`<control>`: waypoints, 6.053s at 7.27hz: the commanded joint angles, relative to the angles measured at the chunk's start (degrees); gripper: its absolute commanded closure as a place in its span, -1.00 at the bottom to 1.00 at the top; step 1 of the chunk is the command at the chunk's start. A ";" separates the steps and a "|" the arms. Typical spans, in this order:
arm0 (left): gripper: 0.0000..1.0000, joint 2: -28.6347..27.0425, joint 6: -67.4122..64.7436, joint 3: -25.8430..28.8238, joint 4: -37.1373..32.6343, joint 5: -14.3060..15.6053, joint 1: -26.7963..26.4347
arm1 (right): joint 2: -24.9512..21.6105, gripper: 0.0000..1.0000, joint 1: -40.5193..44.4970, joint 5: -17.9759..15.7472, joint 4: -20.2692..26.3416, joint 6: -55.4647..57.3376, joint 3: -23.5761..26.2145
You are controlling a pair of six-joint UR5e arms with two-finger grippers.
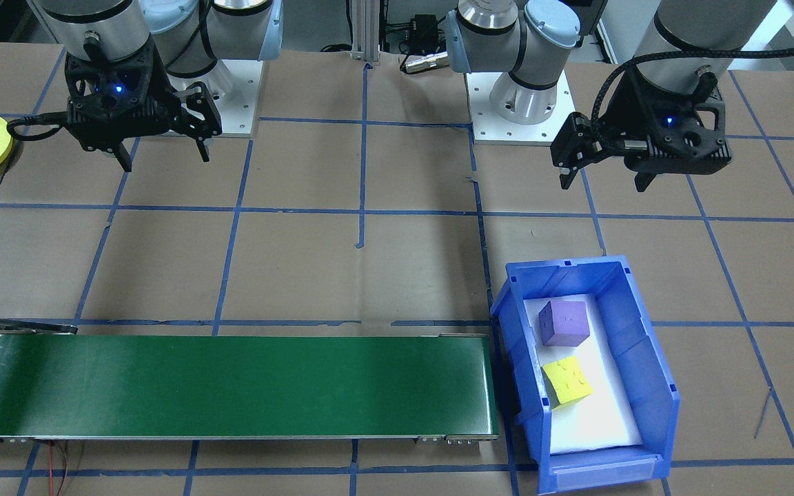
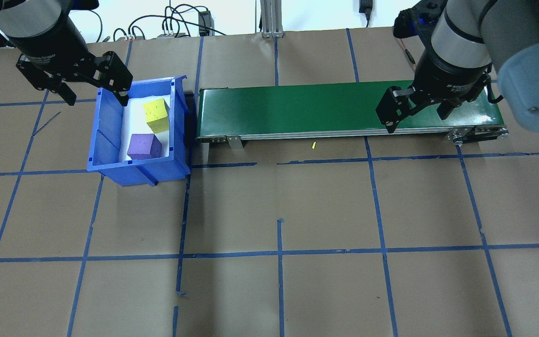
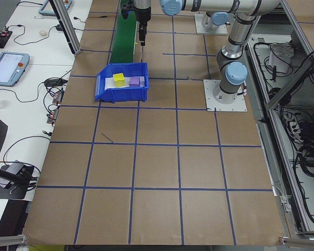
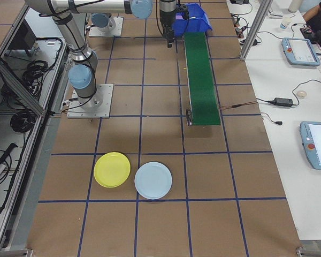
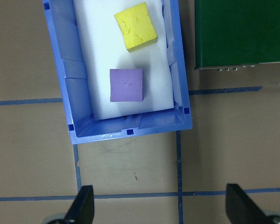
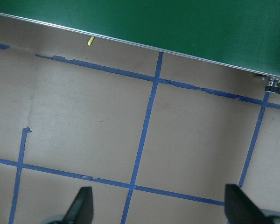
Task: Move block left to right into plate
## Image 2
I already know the yellow foam block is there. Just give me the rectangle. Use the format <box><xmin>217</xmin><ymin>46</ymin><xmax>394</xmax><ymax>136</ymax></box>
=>
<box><xmin>143</xmin><ymin>98</ymin><xmax>170</xmax><ymax>134</ymax></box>

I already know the purple foam block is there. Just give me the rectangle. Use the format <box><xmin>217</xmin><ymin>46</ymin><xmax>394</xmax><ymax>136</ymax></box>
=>
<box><xmin>127</xmin><ymin>133</ymin><xmax>163</xmax><ymax>161</ymax></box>

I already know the white foam pad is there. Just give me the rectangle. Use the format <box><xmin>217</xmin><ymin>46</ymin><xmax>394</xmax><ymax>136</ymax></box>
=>
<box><xmin>119</xmin><ymin>94</ymin><xmax>173</xmax><ymax>162</ymax></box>

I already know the blue plastic storage bin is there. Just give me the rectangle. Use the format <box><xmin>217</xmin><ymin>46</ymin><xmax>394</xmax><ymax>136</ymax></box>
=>
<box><xmin>86</xmin><ymin>75</ymin><xmax>191</xmax><ymax>187</ymax></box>

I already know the green belt conveyor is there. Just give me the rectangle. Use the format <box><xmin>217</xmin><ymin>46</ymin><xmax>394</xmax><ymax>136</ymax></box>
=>
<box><xmin>196</xmin><ymin>76</ymin><xmax>510</xmax><ymax>150</ymax></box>

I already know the black power adapter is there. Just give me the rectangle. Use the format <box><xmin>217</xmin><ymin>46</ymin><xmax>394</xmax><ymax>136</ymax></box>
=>
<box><xmin>359</xmin><ymin>0</ymin><xmax>374</xmax><ymax>28</ymax></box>

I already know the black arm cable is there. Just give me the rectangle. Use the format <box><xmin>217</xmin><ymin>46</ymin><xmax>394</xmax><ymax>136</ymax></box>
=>
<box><xmin>484</xmin><ymin>66</ymin><xmax>505</xmax><ymax>103</ymax></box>

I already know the thin red wire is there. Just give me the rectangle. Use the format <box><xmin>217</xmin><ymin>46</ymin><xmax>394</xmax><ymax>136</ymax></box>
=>
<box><xmin>398</xmin><ymin>35</ymin><xmax>418</xmax><ymax>72</ymax></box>

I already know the aluminium profile post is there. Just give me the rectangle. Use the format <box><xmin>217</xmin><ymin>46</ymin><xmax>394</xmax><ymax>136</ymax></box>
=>
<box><xmin>260</xmin><ymin>0</ymin><xmax>284</xmax><ymax>38</ymax></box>

